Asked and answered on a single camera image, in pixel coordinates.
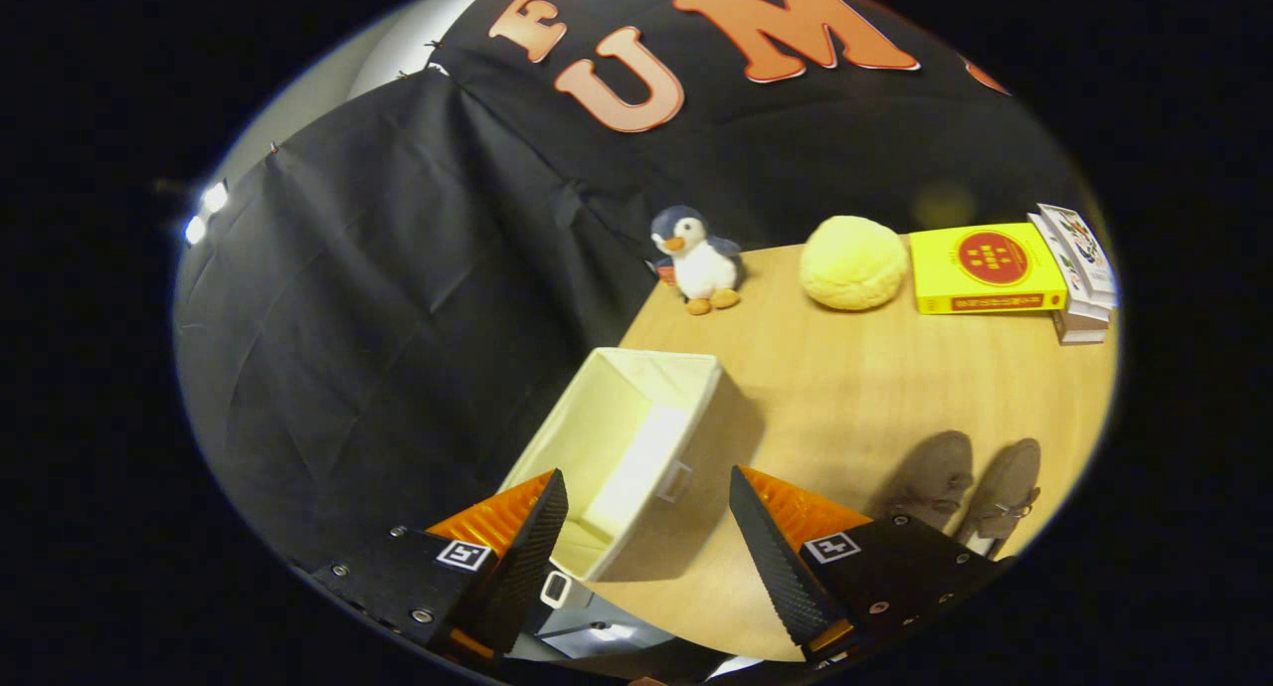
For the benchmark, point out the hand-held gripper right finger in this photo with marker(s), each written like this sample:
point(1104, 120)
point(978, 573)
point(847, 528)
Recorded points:
point(781, 582)

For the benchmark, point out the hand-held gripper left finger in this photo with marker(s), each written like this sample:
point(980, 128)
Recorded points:
point(522, 577)

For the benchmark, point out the brown fabric storage box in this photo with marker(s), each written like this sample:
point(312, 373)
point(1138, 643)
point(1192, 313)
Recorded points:
point(607, 437)

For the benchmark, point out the brown fuzzy shoe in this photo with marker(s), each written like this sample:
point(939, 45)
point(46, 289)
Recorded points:
point(935, 472)
point(1009, 487)

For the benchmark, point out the yellow round plush cushion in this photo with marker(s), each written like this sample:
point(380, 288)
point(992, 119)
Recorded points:
point(853, 263)

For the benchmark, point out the penguin plush toy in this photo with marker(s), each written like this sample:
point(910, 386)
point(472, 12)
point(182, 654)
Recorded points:
point(701, 263)

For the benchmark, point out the yellow book with red circle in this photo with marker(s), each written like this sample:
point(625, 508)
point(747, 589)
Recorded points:
point(985, 268)

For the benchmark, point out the ceiling light panel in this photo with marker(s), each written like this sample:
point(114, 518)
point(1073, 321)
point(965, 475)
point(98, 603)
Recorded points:
point(214, 199)

